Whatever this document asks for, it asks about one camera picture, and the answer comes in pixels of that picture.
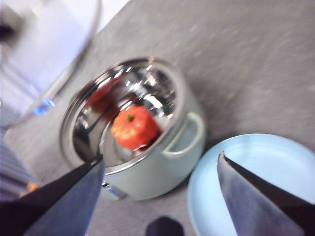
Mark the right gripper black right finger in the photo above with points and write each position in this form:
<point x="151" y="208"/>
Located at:
<point x="258" y="204"/>

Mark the blue round plate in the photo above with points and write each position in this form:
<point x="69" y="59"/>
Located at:
<point x="258" y="157"/>

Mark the glass lid with green knob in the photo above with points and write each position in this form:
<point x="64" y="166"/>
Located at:
<point x="49" y="49"/>

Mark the orange pumpkin with green stem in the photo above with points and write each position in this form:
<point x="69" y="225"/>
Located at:
<point x="134" y="127"/>

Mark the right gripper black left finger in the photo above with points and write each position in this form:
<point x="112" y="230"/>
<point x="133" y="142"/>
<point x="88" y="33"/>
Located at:
<point x="61" y="209"/>

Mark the pale green electric steamer pot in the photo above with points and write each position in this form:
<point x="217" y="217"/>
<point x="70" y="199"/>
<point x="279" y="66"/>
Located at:
<point x="157" y="172"/>

